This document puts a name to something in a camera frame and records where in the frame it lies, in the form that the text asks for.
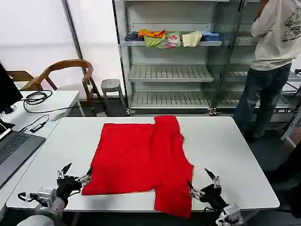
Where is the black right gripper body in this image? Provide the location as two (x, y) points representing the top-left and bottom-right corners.
(198, 185), (229, 210)

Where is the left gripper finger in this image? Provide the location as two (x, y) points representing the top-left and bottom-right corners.
(74, 167), (93, 187)
(56, 162), (72, 181)

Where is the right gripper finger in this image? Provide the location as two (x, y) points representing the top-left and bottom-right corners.
(204, 167), (223, 191)
(187, 179), (205, 200)

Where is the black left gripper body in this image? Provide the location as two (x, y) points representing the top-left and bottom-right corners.
(56, 175), (83, 205)

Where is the red shirt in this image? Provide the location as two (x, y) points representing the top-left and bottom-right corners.
(81, 115), (195, 219)

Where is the dark grey laptop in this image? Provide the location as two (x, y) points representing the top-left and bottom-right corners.
(0, 130), (47, 189)

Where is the white computer mouse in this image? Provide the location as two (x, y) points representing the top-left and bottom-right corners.
(48, 111), (68, 122)

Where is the small white side desk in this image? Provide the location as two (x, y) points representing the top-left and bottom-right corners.
(0, 90), (86, 132)

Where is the white metal stand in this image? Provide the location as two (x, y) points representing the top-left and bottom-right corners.
(280, 112), (301, 149)

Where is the black computer monitor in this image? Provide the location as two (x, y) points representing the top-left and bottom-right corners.
(0, 61), (24, 115)

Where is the grey round stool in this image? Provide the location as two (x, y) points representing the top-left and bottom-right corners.
(101, 79), (126, 116)

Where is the empty grey glass shelf rack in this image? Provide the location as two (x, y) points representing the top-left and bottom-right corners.
(211, 0), (301, 116)

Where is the brown wooden chair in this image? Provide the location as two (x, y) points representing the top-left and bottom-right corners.
(6, 59), (108, 117)

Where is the grey shelf rack with clothes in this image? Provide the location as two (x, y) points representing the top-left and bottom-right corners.
(112, 0), (236, 116)

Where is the person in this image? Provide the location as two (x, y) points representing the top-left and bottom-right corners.
(232, 0), (301, 142)

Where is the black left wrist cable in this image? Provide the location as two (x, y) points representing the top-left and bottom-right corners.
(17, 192), (36, 203)

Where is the black adapter with cable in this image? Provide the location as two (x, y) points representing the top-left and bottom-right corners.
(19, 114), (50, 134)

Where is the coiled black cable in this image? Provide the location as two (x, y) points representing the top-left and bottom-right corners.
(23, 89), (83, 114)

